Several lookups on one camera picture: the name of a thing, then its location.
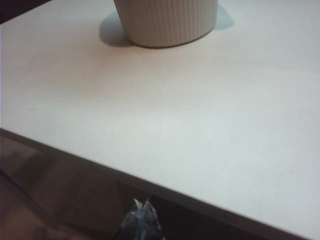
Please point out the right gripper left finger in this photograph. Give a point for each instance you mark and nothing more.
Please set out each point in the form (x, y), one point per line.
(131, 225)

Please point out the white ribbed trash can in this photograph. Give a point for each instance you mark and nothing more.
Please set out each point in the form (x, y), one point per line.
(167, 22)

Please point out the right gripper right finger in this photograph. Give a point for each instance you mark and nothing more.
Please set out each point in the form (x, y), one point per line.
(151, 222)

